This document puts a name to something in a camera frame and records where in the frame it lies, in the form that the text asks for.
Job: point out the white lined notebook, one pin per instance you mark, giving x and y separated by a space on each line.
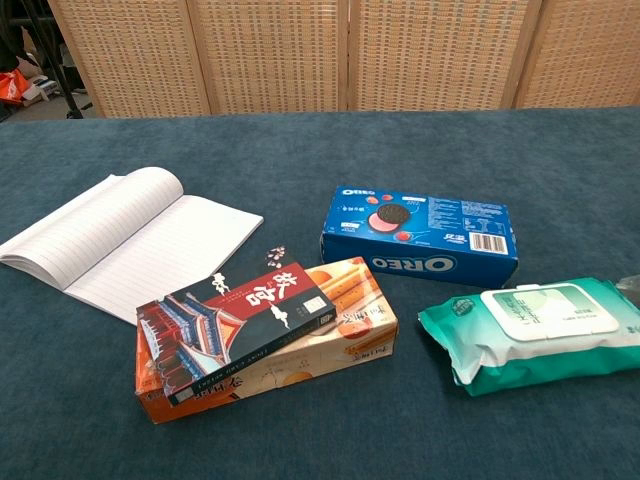
125 235

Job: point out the blue fabric tablecloth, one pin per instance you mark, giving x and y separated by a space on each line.
350 150

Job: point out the orange cream biscuit box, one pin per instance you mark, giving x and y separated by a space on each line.
352 330

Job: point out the blue Oreo cookie box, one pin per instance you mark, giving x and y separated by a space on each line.
425 220

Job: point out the dark red palace print box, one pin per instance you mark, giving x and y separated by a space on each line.
240 320

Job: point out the woven wooden folding screen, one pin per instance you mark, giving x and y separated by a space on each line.
275 50

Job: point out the green wet wipes pack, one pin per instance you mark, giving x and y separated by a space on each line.
525 355

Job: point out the black tripod stand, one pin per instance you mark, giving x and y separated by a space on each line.
68 95

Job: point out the clear wrapped pastry packet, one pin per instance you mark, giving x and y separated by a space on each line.
631 284

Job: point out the orange plastic bag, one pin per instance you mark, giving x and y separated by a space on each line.
12 87

